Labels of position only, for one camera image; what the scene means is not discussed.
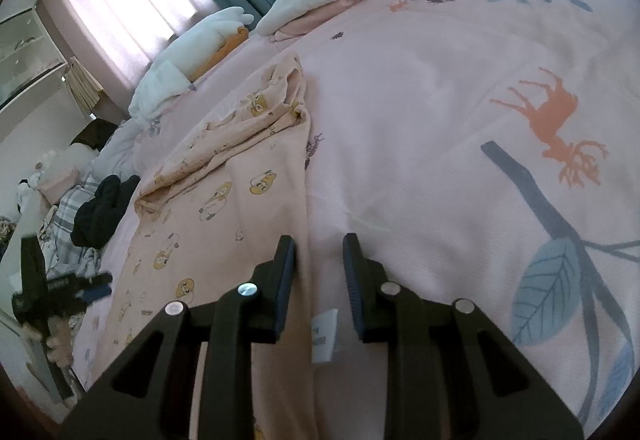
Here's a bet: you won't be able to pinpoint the black cloth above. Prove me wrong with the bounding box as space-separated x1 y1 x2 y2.
70 174 142 248

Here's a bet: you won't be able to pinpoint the person's left hand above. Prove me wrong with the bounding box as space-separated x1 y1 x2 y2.
21 315 77 369

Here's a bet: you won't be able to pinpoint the plaid bedding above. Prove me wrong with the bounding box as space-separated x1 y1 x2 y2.
39 120 143 282

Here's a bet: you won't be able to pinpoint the white plush pillow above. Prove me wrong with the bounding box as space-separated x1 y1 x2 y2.
128 6 256 122

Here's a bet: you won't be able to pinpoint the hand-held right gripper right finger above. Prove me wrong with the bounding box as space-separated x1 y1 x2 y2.
342 233 585 440

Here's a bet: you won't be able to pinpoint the pink bear-print pants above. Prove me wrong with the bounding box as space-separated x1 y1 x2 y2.
107 52 351 440

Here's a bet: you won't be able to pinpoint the glass-door cabinet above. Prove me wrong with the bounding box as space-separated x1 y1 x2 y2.
0 5 69 112

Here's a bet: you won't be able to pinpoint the orange cushion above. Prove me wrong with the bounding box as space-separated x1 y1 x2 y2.
192 25 250 82

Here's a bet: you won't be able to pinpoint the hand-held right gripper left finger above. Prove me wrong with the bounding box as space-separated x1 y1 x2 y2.
59 235 297 440

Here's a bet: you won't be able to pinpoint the white plush toys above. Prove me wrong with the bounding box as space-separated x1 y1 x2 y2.
15 142 96 217

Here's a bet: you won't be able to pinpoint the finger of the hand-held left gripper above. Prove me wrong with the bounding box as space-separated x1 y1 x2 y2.
46 272 113 307

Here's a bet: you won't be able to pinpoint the dark cushion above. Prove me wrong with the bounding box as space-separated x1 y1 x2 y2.
70 117 122 155

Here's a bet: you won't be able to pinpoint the pink animal-print blanket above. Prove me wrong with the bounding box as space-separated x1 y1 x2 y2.
75 0 640 440

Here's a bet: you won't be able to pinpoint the light pink cloth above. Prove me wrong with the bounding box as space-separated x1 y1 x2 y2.
270 0 373 44

